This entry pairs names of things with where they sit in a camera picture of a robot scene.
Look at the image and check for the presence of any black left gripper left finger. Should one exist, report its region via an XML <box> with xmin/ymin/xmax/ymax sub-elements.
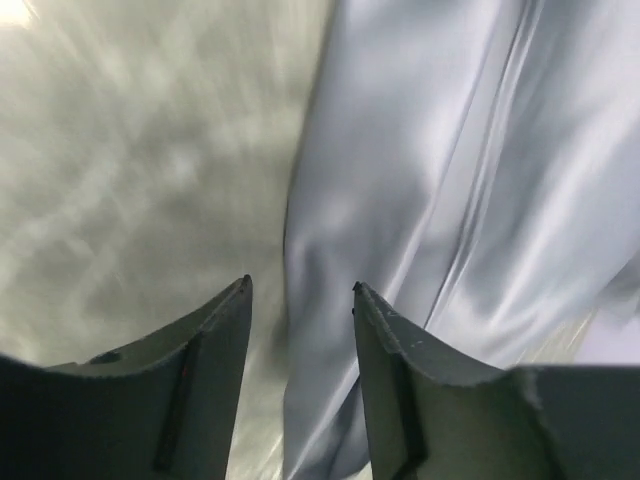
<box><xmin>1</xmin><ymin>277</ymin><xmax>253</xmax><ymax>480</ymax></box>

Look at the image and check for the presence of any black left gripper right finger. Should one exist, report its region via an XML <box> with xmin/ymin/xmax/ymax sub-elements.
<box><xmin>353</xmin><ymin>283</ymin><xmax>639</xmax><ymax>480</ymax></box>

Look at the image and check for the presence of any grey pillowcase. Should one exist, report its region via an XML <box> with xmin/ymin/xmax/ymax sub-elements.
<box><xmin>283</xmin><ymin>1</ymin><xmax>639</xmax><ymax>479</ymax></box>

